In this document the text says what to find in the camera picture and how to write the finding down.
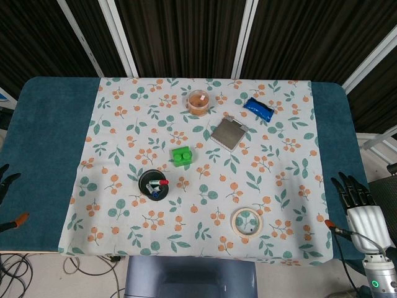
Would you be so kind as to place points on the clear jar of rubber bands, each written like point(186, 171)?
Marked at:
point(197, 102)

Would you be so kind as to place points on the green toy building brick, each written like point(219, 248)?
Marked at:
point(183, 156)

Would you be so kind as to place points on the blue capped marker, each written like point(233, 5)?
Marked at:
point(155, 195)

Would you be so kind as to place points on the black mesh pen holder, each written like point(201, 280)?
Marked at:
point(142, 187)

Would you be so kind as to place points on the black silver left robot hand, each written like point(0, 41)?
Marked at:
point(8, 183)

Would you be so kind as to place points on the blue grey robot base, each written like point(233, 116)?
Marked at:
point(189, 277)

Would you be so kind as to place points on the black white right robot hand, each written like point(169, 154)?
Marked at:
point(367, 223)

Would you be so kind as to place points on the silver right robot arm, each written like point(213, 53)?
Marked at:
point(381, 276)

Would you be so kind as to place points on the black mesh chair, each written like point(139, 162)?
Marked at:
point(384, 195)

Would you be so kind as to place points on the white frame post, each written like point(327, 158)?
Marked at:
point(81, 38)
point(369, 62)
point(245, 38)
point(122, 38)

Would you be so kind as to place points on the beige masking tape roll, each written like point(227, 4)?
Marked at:
point(233, 222)

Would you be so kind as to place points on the teal table cover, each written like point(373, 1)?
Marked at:
point(46, 139)

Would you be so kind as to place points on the red capped marker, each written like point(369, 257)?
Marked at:
point(161, 182)

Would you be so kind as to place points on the white metal rack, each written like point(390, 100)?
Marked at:
point(376, 142)

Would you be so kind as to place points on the floral orange print tablecloth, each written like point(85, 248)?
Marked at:
point(201, 198)

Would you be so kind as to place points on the blue plastic packet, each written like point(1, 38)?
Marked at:
point(259, 108)

